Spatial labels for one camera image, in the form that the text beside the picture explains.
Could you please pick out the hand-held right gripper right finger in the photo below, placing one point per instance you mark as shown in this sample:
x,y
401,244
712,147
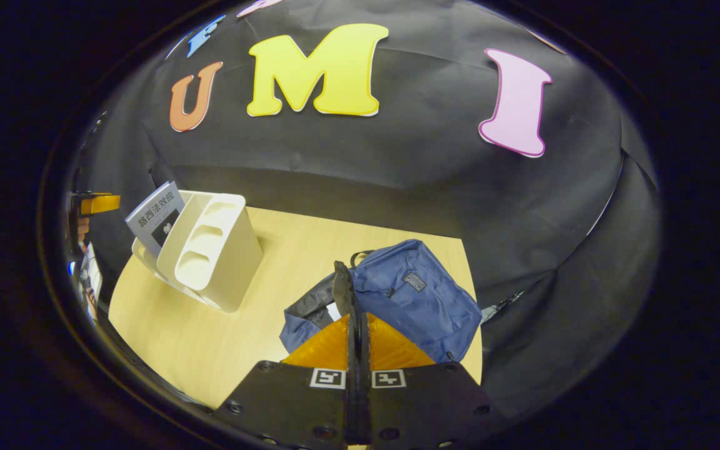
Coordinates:
x,y
429,406

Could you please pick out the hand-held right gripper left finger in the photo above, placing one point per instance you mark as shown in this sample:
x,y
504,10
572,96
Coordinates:
x,y
285,406

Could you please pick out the blue schoolbag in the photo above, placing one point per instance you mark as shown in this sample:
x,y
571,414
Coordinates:
x,y
422,300

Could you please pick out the cream plastic bookshelf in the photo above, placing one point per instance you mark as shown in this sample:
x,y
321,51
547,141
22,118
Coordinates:
x,y
222,262

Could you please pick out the black backdrop cloth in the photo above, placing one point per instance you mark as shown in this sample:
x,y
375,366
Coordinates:
x,y
429,156

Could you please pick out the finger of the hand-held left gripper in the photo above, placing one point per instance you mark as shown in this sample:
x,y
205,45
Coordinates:
x,y
102,204

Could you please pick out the colourful printed banner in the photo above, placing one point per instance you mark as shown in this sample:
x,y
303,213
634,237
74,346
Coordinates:
x,y
89,278

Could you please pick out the grey cover book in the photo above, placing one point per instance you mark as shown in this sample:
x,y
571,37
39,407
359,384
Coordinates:
x,y
154,215

